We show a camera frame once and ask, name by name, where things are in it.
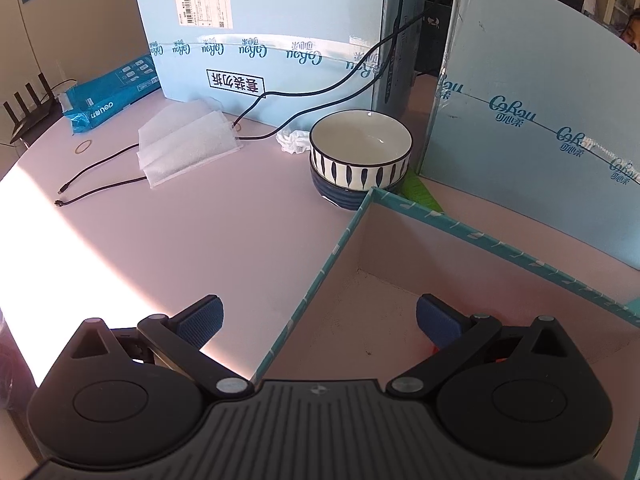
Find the striped white bowl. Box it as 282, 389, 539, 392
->
309, 111, 414, 191

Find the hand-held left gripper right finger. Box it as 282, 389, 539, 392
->
386, 294, 581, 401

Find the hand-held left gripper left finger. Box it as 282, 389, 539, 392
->
65, 294, 256, 401

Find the teal deli package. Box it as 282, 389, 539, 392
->
60, 54, 162, 135

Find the white foam pouch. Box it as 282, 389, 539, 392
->
137, 99, 226, 147
137, 110, 244, 189

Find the black cable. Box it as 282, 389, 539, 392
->
54, 0, 431, 208
57, 0, 431, 196

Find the teal patterned box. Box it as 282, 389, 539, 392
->
252, 187, 640, 466

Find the light blue carton with label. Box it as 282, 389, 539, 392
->
134, 0, 431, 128

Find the dark blue bowl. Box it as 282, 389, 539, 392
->
310, 157, 405, 209

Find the crumpled white tissue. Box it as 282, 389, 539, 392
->
275, 129, 313, 155

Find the green paper sheet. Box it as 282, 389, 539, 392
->
399, 170, 447, 214

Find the large light blue carton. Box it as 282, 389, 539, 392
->
417, 0, 640, 271

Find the black router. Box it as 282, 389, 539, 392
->
2, 72, 57, 145

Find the light pink desktop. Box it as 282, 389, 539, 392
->
0, 77, 506, 411

